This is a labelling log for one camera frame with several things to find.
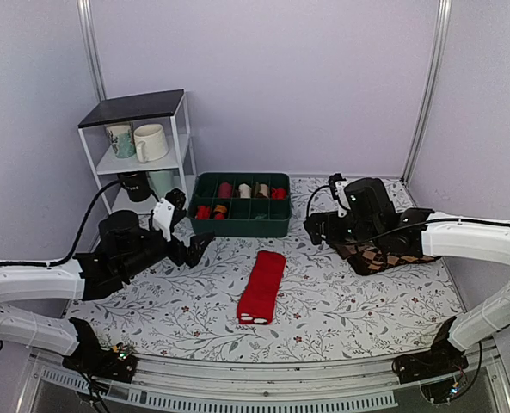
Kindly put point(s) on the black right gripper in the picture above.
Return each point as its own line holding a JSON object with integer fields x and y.
{"x": 318, "y": 220}

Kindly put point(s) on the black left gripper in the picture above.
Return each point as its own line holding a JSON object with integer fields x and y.
{"x": 193, "y": 252}

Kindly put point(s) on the red sock pair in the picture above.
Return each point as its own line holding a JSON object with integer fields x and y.
{"x": 258, "y": 301}

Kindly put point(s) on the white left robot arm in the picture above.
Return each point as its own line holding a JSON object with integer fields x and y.
{"x": 80, "y": 276}

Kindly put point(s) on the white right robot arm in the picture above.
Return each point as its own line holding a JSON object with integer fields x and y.
{"x": 441, "y": 234}

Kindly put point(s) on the red rolled sock front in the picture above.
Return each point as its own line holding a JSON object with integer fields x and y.
{"x": 203, "y": 212}

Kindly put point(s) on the orange red rolled sock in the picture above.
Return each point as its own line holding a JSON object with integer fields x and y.
{"x": 220, "y": 211}

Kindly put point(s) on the mint green mug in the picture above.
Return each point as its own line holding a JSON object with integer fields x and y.
{"x": 161, "y": 181}

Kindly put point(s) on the green divided storage box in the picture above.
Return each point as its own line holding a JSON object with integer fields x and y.
{"x": 252, "y": 217}

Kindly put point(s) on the dark red rolled sock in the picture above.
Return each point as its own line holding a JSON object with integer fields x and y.
{"x": 225, "y": 190}

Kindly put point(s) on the bright red rolled sock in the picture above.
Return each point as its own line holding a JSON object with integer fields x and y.
{"x": 278, "y": 193}

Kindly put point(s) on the brown argyle sock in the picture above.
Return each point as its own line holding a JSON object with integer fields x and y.
{"x": 379, "y": 260}

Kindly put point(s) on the black mug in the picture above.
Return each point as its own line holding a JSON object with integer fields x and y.
{"x": 136, "y": 185}

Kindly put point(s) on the white rolled sock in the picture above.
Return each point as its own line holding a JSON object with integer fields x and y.
{"x": 244, "y": 191}

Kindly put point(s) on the brown beige rolled sock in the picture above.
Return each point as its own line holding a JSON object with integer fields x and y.
{"x": 261, "y": 190}

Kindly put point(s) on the floral patterned table mat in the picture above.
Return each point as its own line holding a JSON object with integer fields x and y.
{"x": 324, "y": 311}

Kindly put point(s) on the cream white mug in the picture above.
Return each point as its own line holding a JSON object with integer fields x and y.
{"x": 150, "y": 143}

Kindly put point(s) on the floral teal mug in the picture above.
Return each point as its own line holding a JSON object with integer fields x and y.
{"x": 120, "y": 138}

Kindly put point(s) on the white shelf with black top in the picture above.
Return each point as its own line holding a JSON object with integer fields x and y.
{"x": 168, "y": 108}

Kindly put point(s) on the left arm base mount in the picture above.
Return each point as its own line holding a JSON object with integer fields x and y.
{"x": 91, "y": 359}

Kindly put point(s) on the aluminium front rail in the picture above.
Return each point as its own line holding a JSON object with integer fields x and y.
{"x": 357, "y": 385}

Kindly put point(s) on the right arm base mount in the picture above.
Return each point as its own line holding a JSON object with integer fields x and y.
{"x": 441, "y": 358}

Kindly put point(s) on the left aluminium corner post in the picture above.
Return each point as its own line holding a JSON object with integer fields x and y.
{"x": 86, "y": 22}

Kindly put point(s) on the aluminium corner post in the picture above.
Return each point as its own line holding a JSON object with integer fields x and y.
{"x": 437, "y": 55}
{"x": 86, "y": 22}

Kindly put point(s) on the right aluminium corner post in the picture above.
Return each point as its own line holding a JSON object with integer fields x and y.
{"x": 437, "y": 55}

